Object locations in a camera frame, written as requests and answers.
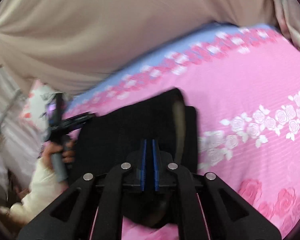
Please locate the beige curtain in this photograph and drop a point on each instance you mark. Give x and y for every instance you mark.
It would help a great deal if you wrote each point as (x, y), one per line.
(74, 44)

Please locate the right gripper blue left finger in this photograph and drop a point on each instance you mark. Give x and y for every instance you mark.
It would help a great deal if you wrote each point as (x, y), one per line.
(143, 165)

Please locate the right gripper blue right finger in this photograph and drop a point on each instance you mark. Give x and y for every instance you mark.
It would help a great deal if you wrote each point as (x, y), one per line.
(155, 164)

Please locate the left hand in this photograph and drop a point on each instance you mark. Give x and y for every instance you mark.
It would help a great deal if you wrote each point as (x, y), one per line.
(68, 156)

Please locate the pink rose bed sheet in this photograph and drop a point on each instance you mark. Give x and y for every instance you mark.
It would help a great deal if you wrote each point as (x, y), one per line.
(245, 85)

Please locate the silver satin curtain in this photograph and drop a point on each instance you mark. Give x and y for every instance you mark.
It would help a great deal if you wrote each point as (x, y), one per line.
(20, 143)

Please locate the cartoon cat face pillow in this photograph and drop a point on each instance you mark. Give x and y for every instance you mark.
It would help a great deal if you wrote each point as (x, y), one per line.
(34, 112)

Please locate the black pants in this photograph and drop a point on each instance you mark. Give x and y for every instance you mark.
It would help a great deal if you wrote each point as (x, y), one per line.
(107, 140)

